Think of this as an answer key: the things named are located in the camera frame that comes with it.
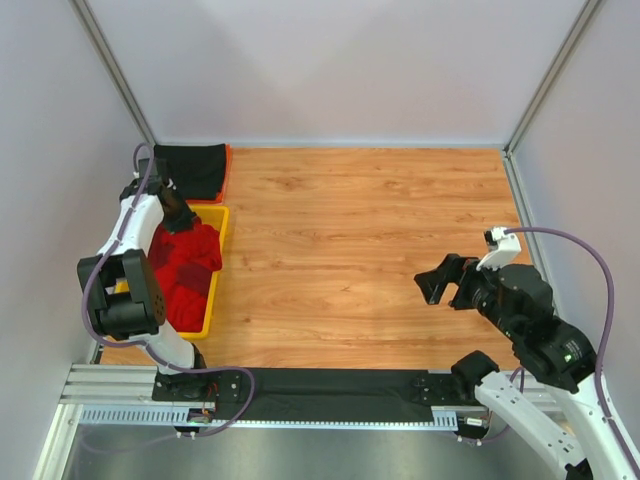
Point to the aluminium front rail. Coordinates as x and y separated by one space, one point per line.
111 385

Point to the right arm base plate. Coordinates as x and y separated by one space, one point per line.
441 389

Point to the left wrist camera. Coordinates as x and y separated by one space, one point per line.
153 174

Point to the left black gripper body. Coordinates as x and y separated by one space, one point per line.
175 215

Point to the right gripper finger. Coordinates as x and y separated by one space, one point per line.
456 264
433 283

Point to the slotted grey cable duct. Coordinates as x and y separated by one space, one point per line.
188 417

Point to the dark red t shirt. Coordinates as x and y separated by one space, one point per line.
185 308

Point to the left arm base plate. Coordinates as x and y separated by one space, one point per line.
223 386

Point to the yellow plastic bin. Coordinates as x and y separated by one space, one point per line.
217 216

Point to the right aluminium corner post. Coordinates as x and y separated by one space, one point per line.
578 29

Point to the aluminium corner post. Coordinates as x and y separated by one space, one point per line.
578 29
100 43

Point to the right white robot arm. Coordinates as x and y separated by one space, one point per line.
517 301

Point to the black cloth strip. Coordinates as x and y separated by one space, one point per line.
330 395

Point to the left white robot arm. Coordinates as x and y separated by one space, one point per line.
122 302

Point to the folded black t shirt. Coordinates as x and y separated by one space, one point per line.
180 162

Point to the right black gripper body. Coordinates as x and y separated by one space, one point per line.
455 283

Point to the bright red t shirt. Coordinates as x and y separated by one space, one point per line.
186 260

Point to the left aluminium corner post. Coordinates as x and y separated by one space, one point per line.
100 43

